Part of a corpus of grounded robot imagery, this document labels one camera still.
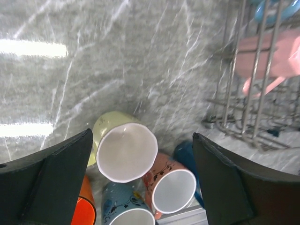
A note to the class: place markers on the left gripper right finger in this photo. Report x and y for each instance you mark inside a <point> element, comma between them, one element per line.
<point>238,191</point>

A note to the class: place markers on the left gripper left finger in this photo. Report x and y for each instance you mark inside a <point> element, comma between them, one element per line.
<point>42,188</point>

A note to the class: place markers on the yellow faceted mug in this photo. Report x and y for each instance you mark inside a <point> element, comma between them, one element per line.
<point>123,148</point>

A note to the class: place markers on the pink faceted mug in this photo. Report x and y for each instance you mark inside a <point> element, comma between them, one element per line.
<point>284,64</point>

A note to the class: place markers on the blue mug orange interior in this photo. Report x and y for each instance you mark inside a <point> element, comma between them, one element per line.
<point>290,7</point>

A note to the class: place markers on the dark blue mug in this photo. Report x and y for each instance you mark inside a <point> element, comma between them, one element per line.
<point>183,153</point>

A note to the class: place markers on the salmon floral mug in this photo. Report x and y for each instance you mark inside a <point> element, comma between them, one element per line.
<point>170,186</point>

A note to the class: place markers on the light blue floral mug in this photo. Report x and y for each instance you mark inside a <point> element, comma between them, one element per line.
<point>121,205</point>

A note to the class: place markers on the orange mug black handle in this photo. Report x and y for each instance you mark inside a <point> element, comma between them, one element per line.
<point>85,212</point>

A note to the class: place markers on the wire dish rack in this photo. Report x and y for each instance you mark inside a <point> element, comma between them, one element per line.
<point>267,122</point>

